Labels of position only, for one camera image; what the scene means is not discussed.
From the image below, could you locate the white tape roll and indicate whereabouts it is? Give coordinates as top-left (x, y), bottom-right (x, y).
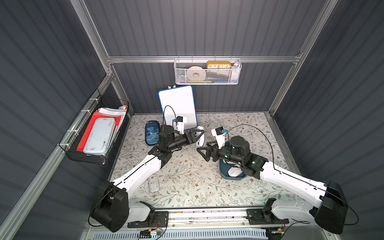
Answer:
top-left (186, 66), bottom-right (206, 81)

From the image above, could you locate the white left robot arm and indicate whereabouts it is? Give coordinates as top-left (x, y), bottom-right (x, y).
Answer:
top-left (89, 125), bottom-right (205, 233)

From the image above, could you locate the white wire wall basket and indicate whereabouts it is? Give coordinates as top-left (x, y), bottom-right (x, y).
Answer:
top-left (174, 58), bottom-right (243, 85)

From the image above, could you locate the white board with blue frame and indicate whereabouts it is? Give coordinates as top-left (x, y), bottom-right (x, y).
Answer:
top-left (158, 85), bottom-right (198, 130)

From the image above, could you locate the teal storage box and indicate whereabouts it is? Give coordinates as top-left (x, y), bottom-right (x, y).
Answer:
top-left (219, 159), bottom-right (247, 181)

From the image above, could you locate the white mouse with usb dongle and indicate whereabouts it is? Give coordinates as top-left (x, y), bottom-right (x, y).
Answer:
top-left (195, 126), bottom-right (205, 147)

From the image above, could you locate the white flat case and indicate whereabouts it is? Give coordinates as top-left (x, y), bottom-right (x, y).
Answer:
top-left (83, 117), bottom-right (116, 156)

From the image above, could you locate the yellow clock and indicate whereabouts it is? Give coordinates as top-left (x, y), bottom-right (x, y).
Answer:
top-left (207, 60), bottom-right (232, 69)

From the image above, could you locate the red folder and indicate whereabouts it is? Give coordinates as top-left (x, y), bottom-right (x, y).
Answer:
top-left (76, 112), bottom-right (124, 153)

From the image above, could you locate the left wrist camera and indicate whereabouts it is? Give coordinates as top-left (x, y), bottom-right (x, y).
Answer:
top-left (174, 116), bottom-right (187, 135)

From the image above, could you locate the black wire side basket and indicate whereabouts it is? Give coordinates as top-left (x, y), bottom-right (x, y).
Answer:
top-left (59, 90), bottom-right (130, 165)

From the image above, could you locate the blue pencil case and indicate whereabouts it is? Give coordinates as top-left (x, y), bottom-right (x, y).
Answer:
top-left (145, 121), bottom-right (160, 146)

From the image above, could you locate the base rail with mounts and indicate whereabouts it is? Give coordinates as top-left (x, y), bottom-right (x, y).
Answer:
top-left (86, 201), bottom-right (301, 240)

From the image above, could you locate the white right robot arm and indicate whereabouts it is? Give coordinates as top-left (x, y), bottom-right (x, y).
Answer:
top-left (197, 136), bottom-right (348, 235)

